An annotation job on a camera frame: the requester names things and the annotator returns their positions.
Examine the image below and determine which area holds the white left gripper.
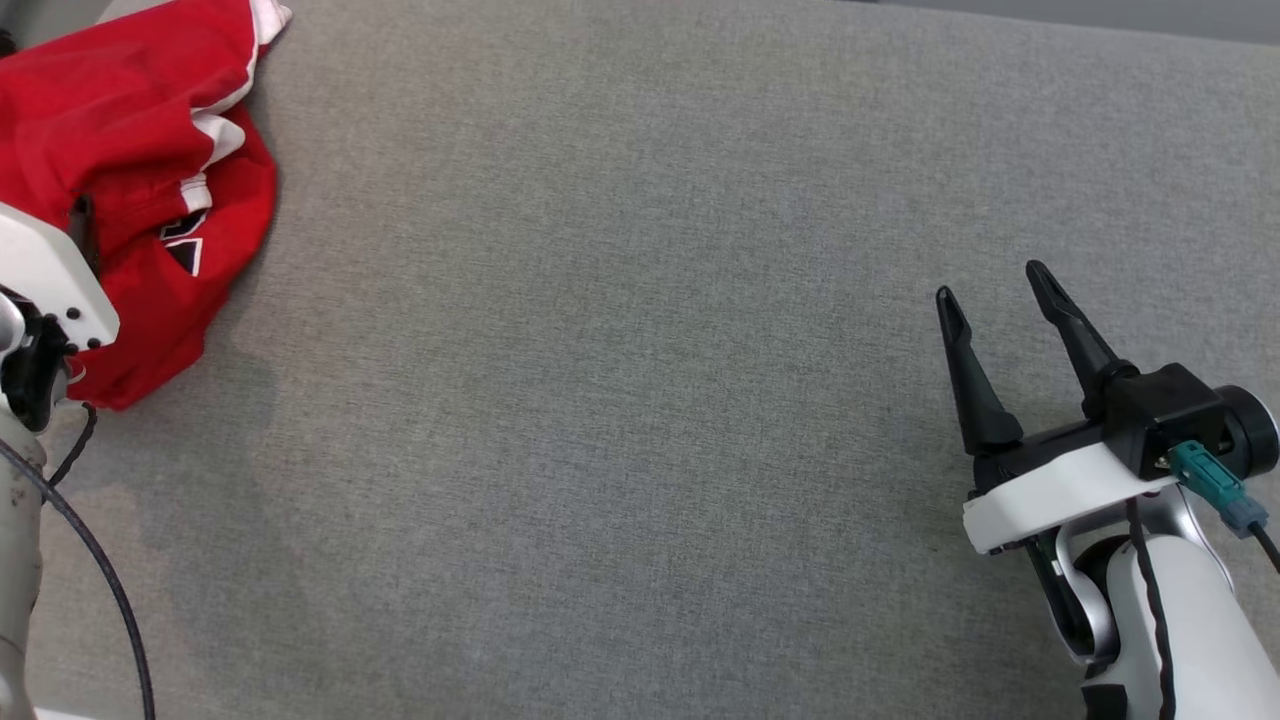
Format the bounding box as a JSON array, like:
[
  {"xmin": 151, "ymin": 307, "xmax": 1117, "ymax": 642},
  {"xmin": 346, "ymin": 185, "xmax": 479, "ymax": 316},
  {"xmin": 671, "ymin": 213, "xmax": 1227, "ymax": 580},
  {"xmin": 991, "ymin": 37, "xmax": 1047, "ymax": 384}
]
[{"xmin": 0, "ymin": 194, "xmax": 122, "ymax": 351}]

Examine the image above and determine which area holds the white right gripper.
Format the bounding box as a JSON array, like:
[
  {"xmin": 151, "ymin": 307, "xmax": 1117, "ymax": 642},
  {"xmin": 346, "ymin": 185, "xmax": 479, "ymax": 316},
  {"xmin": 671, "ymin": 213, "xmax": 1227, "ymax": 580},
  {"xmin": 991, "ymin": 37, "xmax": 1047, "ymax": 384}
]
[{"xmin": 936, "ymin": 260, "xmax": 1183, "ymax": 557}]

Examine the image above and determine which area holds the red t-shirt with letter print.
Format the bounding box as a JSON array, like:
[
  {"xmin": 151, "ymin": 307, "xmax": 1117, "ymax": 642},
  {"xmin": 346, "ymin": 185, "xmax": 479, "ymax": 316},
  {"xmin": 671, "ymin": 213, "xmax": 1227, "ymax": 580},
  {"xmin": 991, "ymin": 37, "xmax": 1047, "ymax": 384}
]
[{"xmin": 0, "ymin": 100, "xmax": 280, "ymax": 412}]

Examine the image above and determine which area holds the teal right camera connector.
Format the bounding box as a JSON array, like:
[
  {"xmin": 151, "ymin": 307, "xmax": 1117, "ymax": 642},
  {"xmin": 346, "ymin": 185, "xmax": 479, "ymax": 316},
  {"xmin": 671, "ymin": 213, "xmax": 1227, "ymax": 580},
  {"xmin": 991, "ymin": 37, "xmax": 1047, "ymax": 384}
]
[{"xmin": 1167, "ymin": 440, "xmax": 1270, "ymax": 540}]

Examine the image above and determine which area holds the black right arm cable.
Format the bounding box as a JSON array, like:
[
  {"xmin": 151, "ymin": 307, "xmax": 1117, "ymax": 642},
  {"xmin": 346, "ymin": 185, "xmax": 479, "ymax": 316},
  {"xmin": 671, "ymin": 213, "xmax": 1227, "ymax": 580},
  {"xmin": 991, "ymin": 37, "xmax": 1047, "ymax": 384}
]
[{"xmin": 1124, "ymin": 497, "xmax": 1179, "ymax": 720}]

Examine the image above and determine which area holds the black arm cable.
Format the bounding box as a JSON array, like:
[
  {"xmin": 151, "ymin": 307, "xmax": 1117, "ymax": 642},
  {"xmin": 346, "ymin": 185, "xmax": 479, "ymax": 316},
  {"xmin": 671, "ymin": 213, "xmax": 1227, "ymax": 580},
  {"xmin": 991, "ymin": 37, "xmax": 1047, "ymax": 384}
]
[
  {"xmin": 1124, "ymin": 497, "xmax": 1179, "ymax": 720},
  {"xmin": 0, "ymin": 402, "xmax": 157, "ymax": 720}
]

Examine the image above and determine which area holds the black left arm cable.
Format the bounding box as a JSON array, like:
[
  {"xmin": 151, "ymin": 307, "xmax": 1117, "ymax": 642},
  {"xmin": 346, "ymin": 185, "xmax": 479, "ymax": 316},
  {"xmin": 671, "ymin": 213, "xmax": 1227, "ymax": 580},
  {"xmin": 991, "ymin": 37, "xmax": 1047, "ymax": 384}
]
[{"xmin": 0, "ymin": 402, "xmax": 157, "ymax": 720}]

